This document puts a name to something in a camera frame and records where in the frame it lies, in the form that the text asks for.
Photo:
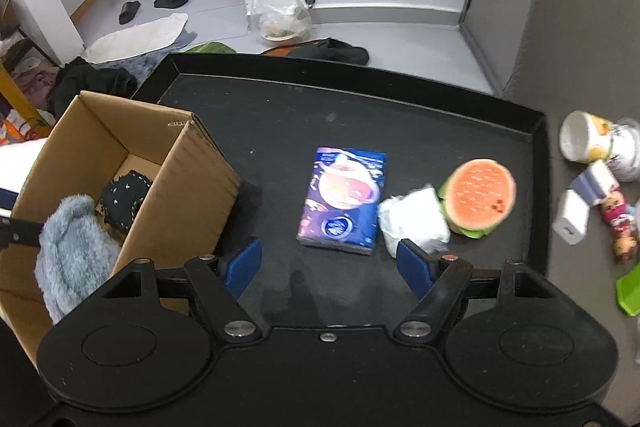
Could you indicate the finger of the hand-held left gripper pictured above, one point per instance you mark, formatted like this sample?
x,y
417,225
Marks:
x,y
20,233

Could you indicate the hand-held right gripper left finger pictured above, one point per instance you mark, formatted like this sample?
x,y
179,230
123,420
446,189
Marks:
x,y
242,267

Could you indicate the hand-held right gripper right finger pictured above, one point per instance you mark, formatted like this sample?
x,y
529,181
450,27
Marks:
x,y
415,264

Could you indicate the white wrapper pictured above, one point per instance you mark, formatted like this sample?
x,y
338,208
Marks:
x,y
415,219

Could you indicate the blue-grey plush toy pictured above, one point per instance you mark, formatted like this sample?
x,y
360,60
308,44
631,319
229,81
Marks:
x,y
75,247

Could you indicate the brown cardboard box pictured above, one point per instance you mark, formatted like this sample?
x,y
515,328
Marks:
x,y
200,177

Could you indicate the black beaded pouch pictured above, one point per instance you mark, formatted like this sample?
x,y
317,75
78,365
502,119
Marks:
x,y
122,197

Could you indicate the black shallow tray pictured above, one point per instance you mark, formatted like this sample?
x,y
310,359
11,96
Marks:
x,y
280,122

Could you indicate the watermelon plush toy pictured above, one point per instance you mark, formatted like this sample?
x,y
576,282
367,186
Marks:
x,y
480,194

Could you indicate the pink patterned cloth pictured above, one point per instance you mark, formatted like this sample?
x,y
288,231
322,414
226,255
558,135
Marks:
x,y
37,84

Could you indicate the white charger adapter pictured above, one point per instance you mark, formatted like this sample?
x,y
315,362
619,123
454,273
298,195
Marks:
x,y
571,217

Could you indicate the black clothing pile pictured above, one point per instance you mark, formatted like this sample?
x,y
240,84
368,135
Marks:
x,y
95,82

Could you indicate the small white purple block toy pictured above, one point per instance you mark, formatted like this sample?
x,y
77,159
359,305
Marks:
x,y
595,182

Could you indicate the blue-grey fuzzy rug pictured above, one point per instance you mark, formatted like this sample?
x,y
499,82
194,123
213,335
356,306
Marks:
x,y
142,66

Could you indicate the white printed paper cup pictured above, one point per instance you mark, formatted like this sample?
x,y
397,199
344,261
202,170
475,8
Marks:
x,y
580,137

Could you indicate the small pink doll figurine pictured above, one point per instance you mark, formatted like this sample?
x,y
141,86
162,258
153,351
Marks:
x,y
617,209

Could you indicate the small green box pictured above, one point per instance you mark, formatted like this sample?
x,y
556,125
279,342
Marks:
x,y
630,292

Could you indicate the green leaf cushion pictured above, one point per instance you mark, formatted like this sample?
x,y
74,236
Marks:
x,y
210,48

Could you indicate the black sandals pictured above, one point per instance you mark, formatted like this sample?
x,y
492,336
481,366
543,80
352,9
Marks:
x,y
335,52

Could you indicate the white floor mat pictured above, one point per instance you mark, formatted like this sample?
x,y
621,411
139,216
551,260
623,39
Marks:
x,y
140,37

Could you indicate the plastic bag with bowl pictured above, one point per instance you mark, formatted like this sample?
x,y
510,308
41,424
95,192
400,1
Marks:
x,y
280,19

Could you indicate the grey leather chair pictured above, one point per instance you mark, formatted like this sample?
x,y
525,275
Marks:
x,y
575,7

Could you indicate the yellow wooden frame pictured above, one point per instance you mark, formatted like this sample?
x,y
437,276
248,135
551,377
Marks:
x,y
15,92

